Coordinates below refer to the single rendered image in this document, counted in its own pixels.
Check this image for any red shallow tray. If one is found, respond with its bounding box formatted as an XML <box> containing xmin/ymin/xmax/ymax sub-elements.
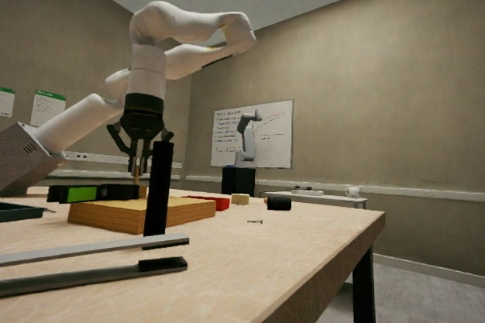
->
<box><xmin>183</xmin><ymin>195</ymin><xmax>230</xmax><ymax>211</ymax></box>

